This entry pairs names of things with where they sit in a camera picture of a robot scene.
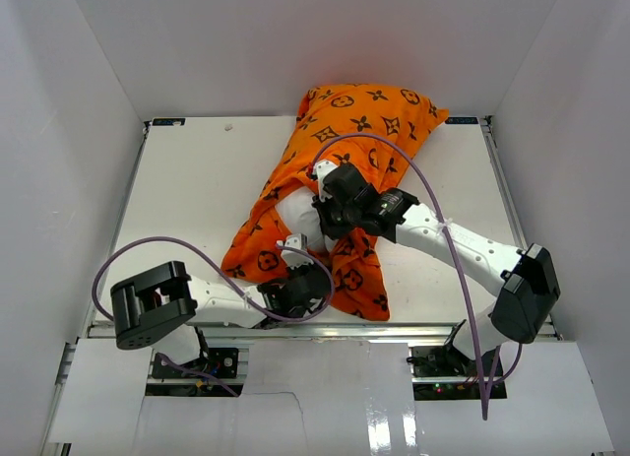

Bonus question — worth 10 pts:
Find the white pillow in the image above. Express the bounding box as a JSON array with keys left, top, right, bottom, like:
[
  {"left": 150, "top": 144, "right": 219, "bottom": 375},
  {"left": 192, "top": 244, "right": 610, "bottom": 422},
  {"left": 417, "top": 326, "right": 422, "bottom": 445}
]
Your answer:
[{"left": 275, "top": 186, "right": 327, "bottom": 253}]

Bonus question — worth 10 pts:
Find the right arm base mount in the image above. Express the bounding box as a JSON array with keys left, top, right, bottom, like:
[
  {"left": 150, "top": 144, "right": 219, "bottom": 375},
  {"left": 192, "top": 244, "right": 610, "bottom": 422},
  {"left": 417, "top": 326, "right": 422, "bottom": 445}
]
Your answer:
[{"left": 407, "top": 346, "right": 481, "bottom": 402}]

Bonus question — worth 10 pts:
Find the blue label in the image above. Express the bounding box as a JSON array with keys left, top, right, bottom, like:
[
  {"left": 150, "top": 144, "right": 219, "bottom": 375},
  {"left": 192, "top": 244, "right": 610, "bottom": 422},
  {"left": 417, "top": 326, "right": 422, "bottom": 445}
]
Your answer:
[
  {"left": 151, "top": 118, "right": 186, "bottom": 126},
  {"left": 445, "top": 116, "right": 478, "bottom": 125}
]

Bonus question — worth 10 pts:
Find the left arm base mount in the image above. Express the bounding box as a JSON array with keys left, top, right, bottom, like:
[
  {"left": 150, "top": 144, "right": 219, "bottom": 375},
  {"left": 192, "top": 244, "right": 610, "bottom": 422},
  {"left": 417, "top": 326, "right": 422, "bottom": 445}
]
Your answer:
[{"left": 152, "top": 336, "right": 239, "bottom": 379}]

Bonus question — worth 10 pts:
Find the orange patterned pillowcase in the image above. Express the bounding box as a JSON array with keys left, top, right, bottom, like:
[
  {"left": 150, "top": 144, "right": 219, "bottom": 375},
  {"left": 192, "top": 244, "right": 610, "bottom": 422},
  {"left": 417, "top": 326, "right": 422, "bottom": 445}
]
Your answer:
[{"left": 221, "top": 84, "right": 449, "bottom": 321}]

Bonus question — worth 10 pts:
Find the right blue label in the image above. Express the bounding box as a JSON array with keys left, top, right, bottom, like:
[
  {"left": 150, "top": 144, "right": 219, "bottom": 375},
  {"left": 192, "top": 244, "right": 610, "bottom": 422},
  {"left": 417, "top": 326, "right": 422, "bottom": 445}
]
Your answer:
[{"left": 445, "top": 116, "right": 478, "bottom": 125}]

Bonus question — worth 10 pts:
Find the left blue label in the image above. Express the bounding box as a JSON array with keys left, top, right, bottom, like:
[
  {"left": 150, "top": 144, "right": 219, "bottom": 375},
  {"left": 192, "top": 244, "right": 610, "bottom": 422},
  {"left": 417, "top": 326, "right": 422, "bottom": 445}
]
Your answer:
[{"left": 151, "top": 118, "right": 186, "bottom": 126}]

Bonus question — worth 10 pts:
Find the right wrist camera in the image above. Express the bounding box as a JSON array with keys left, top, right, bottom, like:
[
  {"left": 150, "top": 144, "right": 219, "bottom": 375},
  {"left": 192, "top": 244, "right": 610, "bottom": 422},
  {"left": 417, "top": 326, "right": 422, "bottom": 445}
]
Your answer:
[{"left": 307, "top": 160, "right": 339, "bottom": 205}]

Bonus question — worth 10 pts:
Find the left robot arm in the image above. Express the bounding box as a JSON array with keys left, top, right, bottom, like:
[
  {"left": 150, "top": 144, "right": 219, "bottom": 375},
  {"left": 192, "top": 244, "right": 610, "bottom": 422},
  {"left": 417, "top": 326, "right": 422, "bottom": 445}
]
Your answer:
[{"left": 110, "top": 261, "right": 331, "bottom": 376}]

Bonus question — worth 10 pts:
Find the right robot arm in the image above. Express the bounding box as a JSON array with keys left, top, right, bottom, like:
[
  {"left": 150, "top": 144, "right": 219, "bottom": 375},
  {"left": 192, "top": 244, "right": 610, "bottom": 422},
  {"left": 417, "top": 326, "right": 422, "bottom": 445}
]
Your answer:
[{"left": 312, "top": 161, "right": 560, "bottom": 376}]

